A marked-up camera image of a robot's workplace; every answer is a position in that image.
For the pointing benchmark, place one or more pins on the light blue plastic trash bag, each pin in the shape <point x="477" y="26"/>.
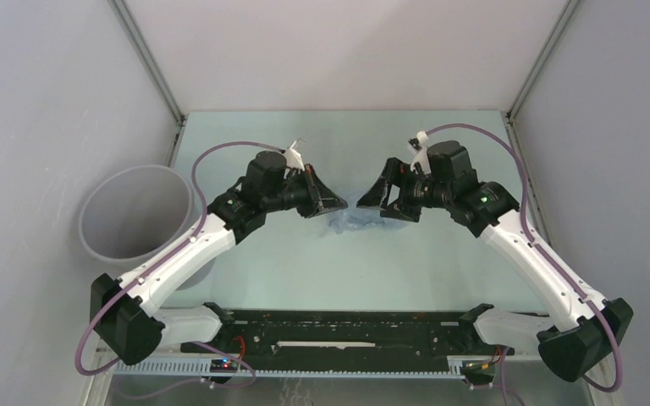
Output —
<point x="354" y="219"/>

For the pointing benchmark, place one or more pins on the left corner aluminium post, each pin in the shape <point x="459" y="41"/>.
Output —
<point x="138" y="41"/>

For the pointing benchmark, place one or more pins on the right controller board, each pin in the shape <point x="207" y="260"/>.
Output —
<point x="478" y="373"/>

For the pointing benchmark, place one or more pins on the right corner aluminium post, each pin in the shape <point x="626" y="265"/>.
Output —
<point x="562" y="23"/>

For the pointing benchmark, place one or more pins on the left controller board with leds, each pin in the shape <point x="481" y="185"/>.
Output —
<point x="223" y="366"/>

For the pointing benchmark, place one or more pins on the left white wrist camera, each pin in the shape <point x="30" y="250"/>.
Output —
<point x="293" y="157"/>

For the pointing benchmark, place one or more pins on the corner aluminium post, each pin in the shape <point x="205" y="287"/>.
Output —
<point x="562" y="23"/>
<point x="138" y="41"/>

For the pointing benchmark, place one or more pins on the grey cylindrical trash bin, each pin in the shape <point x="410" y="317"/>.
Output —
<point x="133" y="215"/>

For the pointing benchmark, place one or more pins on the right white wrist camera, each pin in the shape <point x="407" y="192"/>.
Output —
<point x="418" y="147"/>

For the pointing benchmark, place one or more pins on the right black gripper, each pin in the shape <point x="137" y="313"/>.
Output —
<point x="377" y="195"/>

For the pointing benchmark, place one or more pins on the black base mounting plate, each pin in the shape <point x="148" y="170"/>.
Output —
<point x="309" y="342"/>

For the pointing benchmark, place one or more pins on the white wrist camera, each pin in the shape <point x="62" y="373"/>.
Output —
<point x="293" y="157"/>
<point x="418" y="147"/>

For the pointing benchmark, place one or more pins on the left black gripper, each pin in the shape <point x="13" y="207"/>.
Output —
<point x="319" y="198"/>

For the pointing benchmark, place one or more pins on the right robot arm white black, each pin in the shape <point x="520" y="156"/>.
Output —
<point x="580" y="328"/>

